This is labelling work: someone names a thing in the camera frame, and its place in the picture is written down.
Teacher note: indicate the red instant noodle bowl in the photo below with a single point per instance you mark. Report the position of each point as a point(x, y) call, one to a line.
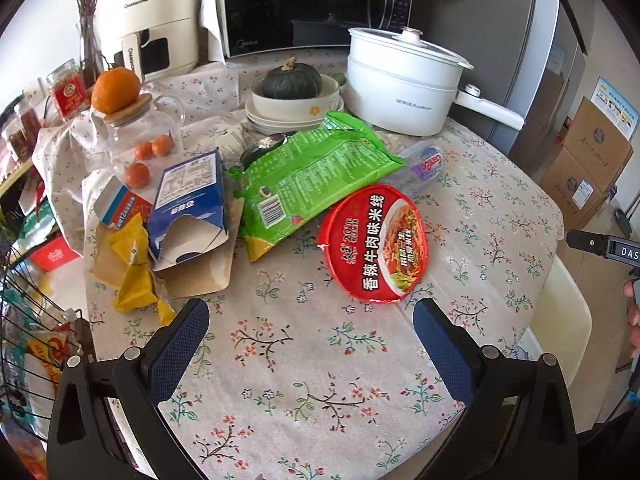
point(375, 245)

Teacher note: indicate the glass vase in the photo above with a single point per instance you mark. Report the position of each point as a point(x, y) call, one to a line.
point(91, 55)

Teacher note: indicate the dark green pumpkin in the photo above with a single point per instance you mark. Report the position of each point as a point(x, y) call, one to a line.
point(292, 82)

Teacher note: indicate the red and white carton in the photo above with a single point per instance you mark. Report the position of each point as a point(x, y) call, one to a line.
point(122, 205)

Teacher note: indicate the brown paper bag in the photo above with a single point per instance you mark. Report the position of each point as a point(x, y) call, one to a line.
point(200, 275)

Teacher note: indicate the cream air fryer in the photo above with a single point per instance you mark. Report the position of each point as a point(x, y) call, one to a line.
point(150, 5)

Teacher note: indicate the red label jar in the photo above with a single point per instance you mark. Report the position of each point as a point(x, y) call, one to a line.
point(66, 92)

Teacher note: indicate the torn white packet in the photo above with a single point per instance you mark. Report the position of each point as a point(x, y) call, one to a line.
point(232, 140)

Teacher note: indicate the glass jar with wooden lid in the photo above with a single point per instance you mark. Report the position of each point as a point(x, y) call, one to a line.
point(125, 135)

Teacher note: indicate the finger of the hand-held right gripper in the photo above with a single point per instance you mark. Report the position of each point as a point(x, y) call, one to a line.
point(587, 244)

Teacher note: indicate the cardboard box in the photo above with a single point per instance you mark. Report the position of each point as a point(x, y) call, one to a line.
point(575, 195)
point(597, 140)

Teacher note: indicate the floral tablecloth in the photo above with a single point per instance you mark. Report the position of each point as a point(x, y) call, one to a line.
point(300, 365)

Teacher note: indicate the wall notice sheet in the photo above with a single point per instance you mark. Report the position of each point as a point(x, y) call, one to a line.
point(617, 107)

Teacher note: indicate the green snack bag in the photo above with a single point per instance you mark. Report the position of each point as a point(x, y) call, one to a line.
point(310, 170)

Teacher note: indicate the blue milk carton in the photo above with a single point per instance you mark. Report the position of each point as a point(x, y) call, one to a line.
point(192, 190)

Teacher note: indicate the jar of red dried fruit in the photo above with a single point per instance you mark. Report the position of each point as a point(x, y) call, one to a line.
point(20, 135)

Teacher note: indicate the crushed clear plastic bottle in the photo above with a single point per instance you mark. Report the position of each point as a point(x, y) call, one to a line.
point(422, 165)

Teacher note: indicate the person's right hand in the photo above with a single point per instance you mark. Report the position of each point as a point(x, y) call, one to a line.
point(634, 327)

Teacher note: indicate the white electric cooking pot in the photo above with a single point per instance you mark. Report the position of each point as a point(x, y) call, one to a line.
point(400, 90)

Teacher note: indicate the grey refrigerator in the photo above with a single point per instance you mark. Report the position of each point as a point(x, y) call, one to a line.
point(500, 35)

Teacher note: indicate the large orange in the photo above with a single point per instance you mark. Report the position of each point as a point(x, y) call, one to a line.
point(116, 90)

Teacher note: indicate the yellow wrapper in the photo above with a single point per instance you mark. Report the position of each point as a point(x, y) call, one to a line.
point(135, 280)

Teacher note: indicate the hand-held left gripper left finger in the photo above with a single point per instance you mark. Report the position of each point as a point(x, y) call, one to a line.
point(180, 347)

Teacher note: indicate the cream bowl with flower print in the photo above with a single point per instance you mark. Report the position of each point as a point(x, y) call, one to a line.
point(295, 107)

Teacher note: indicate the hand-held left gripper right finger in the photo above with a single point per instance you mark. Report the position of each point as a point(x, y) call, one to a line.
point(441, 350)

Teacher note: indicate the small orange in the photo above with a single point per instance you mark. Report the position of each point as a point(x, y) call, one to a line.
point(143, 151)
point(162, 146)
point(136, 175)

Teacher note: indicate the black microwave oven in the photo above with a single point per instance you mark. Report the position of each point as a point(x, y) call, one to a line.
point(300, 0)

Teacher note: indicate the white chair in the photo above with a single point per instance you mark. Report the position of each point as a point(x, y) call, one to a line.
point(560, 310)

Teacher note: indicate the red packet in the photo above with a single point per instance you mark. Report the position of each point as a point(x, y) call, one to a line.
point(52, 257)

